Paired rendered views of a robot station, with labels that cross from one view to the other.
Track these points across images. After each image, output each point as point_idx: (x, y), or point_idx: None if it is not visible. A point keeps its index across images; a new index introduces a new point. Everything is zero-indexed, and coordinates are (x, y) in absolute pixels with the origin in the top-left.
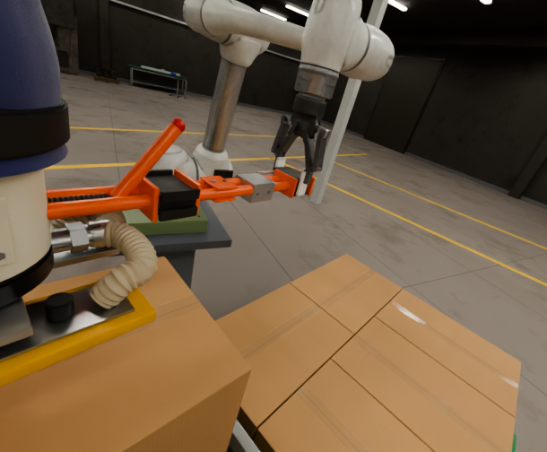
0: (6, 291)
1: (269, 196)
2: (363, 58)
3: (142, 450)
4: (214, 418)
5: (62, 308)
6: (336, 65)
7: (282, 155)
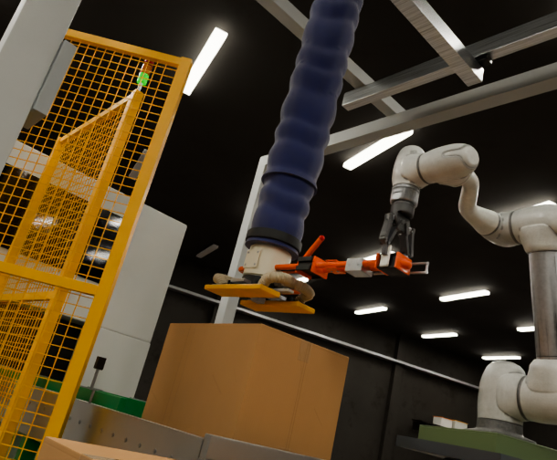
0: (252, 277)
1: (358, 267)
2: (418, 166)
3: (223, 332)
4: (241, 352)
5: (252, 279)
6: (396, 181)
7: (405, 255)
